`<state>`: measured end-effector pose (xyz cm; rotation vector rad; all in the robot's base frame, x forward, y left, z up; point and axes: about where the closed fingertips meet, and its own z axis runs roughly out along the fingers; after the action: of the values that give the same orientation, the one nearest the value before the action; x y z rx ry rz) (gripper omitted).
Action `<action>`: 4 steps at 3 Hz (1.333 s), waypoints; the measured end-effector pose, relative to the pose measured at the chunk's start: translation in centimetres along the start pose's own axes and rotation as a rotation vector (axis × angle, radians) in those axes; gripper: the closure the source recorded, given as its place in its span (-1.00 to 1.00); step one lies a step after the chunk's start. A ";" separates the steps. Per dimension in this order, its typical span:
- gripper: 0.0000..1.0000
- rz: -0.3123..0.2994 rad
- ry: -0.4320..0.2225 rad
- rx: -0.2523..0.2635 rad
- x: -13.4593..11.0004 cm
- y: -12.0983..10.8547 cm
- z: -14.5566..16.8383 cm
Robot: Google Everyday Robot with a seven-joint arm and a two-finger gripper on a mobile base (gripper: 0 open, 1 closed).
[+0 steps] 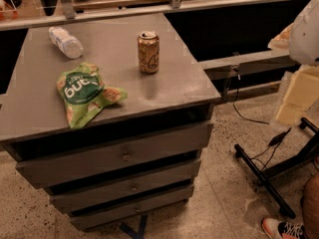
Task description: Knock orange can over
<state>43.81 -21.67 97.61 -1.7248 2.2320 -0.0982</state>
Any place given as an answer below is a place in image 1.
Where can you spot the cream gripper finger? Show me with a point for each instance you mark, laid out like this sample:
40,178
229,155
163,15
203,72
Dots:
302,93
281,41

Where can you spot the orange soda can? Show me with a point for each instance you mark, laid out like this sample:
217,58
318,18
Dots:
149,52

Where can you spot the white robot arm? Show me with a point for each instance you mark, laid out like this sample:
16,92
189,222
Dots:
301,40

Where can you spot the black metal stand base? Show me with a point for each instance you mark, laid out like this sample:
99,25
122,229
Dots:
309,151

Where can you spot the person's bare leg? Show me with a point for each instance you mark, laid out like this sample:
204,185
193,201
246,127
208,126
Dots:
310,207

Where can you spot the orange white sneaker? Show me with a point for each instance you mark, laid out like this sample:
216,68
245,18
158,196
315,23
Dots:
276,229

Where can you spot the grey drawer cabinet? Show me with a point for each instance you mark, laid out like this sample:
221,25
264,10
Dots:
33,122

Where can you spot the green snack chip bag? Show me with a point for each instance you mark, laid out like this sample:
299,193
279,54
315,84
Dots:
85,94

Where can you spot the clear plastic water bottle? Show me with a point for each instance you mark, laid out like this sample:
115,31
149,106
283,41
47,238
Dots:
68,44

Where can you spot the bottom grey drawer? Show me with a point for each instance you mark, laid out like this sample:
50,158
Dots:
135,207

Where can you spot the grey drawer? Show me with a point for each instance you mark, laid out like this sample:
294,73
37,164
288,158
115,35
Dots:
58,169
140,183
135,207

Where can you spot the middle grey drawer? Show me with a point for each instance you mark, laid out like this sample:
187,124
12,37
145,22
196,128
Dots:
140,183

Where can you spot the top grey drawer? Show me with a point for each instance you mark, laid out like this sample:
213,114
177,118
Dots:
58,169

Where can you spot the metal railing frame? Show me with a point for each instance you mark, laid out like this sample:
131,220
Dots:
32,13

